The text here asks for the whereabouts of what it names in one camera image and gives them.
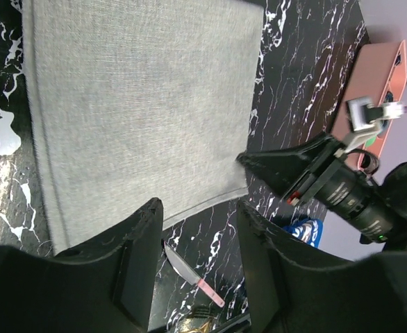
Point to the grey cloth napkin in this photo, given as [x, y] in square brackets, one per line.
[132, 100]

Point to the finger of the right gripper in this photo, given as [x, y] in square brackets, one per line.
[289, 172]

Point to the gold fork green handle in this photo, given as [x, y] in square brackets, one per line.
[200, 319]

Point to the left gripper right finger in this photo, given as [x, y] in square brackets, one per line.
[294, 287]

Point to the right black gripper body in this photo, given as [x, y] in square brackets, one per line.
[377, 211]

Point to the pink divided organizer tray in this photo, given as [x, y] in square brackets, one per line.
[379, 69]

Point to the pink-handled table knife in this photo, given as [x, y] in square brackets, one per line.
[190, 275]

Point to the green rolled sock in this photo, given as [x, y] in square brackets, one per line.
[370, 142]

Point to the blue printed t-shirt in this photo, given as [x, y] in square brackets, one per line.
[306, 230]

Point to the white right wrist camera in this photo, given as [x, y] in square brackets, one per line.
[366, 120]

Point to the dark brown rolled sock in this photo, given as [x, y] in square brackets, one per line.
[370, 164]

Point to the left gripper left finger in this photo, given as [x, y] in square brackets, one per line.
[104, 284]

